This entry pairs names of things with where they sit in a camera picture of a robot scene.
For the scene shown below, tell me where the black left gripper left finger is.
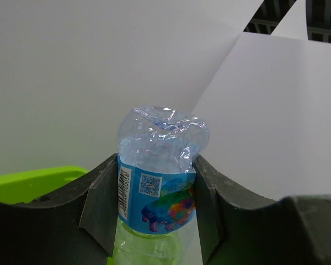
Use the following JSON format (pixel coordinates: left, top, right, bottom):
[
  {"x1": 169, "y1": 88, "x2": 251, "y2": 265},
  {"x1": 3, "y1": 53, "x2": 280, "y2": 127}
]
[{"x1": 0, "y1": 155, "x2": 118, "y2": 264}]

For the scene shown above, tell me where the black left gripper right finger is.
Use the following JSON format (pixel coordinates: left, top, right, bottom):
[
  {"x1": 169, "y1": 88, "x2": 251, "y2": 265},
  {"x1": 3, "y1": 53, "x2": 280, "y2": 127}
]
[{"x1": 194, "y1": 156, "x2": 331, "y2": 264}]

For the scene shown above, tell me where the green plastic bin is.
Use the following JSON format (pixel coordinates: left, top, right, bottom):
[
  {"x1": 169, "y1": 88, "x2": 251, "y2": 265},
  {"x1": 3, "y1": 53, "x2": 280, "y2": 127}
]
[{"x1": 0, "y1": 165, "x2": 204, "y2": 265}]

